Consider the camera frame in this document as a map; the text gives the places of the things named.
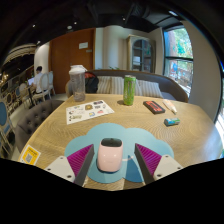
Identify white plastic tube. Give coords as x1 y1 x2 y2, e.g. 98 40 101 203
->
162 98 179 115

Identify brown curved sofa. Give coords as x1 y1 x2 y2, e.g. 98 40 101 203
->
65 69 189 103

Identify blue cloud-shaped mouse pad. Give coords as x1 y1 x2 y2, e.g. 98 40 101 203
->
64 122 175 185

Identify clear shaker bottle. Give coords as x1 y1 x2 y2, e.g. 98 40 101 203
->
68 64 88 103

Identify green drink can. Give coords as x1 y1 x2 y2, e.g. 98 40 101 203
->
122 75 137 107

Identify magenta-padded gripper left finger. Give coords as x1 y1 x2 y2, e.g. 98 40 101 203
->
44 143 96 187

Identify black box with orange print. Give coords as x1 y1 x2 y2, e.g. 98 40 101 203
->
142 100 166 115

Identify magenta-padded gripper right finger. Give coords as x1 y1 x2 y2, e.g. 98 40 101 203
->
133 142 184 185

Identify grey tufted chair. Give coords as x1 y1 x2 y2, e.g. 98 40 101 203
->
14 99 65 153

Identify striped cushion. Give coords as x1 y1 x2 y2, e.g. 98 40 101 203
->
110 76 126 96
96 75 113 95
134 79 164 99

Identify person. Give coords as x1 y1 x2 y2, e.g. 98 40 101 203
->
29 65 45 97

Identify black-framed window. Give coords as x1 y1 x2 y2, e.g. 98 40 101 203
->
163 26 195 98

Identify small teal packet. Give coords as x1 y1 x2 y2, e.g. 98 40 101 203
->
163 117 181 127

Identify large curved window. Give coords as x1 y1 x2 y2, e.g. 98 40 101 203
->
213 59 224 149

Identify pink computer mouse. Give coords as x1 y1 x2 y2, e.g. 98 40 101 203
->
96 137 124 173

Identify yellow table sticker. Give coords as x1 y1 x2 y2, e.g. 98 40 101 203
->
18 144 42 166

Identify white sticker sheet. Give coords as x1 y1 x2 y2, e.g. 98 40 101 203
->
65 99 115 126

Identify wooden door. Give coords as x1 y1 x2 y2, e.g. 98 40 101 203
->
49 28 96 95

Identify glass-door cabinet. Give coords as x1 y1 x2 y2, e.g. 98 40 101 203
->
126 35 157 74

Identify group of white chairs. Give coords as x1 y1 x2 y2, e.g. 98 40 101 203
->
31 71 56 103

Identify black backpack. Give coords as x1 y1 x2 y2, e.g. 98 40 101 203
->
84 71 100 94

